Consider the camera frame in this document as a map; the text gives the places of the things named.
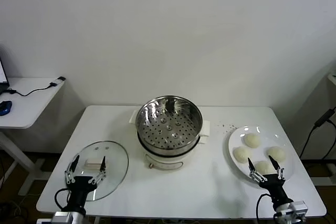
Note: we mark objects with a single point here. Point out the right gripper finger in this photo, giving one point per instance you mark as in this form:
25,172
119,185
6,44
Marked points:
251,165
273,161

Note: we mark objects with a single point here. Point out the white electric cooking pot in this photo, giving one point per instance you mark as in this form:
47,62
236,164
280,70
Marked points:
162,162

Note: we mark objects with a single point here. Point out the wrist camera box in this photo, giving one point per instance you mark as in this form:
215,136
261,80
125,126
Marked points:
61,218
299,207

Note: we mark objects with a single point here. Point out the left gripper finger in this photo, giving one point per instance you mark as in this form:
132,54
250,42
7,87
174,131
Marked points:
104,163
76,161

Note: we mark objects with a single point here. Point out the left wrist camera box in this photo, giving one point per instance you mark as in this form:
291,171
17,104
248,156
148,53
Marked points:
61,218

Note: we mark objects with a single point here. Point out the glass pot lid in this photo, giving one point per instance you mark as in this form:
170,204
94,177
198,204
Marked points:
115,155

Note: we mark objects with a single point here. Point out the blue computer mouse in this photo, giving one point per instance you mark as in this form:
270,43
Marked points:
5,107

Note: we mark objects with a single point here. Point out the stainless steel steamer basket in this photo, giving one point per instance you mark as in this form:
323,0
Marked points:
157,134

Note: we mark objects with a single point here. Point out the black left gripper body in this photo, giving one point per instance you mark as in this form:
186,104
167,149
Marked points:
78,184

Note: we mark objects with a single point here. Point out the white steamed baozi bun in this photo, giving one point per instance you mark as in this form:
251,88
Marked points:
263,166
252,140
242,154
277,152

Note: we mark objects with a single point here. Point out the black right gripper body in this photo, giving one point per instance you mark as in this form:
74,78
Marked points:
273,186

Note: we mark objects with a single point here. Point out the white oval plate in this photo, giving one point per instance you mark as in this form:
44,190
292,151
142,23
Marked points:
270,136

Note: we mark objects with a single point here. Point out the white shelf edge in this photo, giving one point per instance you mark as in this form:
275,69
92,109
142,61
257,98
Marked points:
333,79

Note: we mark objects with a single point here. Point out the white side desk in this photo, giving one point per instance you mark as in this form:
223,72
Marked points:
31,108

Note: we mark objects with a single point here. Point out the black laptop computer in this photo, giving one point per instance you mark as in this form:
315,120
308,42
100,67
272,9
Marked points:
2,77

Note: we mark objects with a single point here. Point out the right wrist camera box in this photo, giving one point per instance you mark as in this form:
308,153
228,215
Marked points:
299,207

